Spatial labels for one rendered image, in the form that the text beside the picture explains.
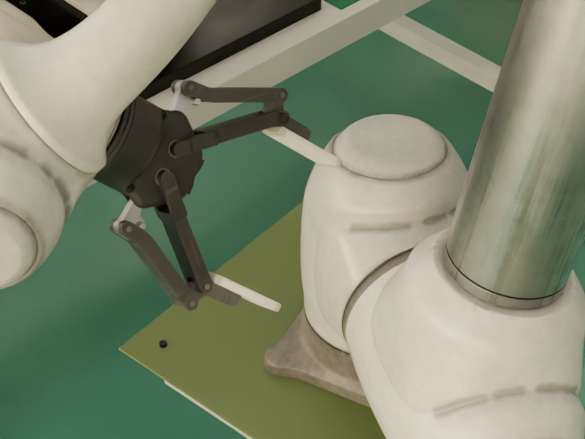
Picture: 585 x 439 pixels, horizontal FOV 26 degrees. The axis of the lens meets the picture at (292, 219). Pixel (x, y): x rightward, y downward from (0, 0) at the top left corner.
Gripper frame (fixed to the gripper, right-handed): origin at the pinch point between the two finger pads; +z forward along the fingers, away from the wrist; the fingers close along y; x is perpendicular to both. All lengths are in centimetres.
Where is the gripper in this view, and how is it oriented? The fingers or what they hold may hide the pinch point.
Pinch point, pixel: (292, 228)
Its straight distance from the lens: 110.1
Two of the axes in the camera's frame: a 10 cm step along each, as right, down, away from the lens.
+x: 5.3, 1.1, -8.4
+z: 7.5, 3.9, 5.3
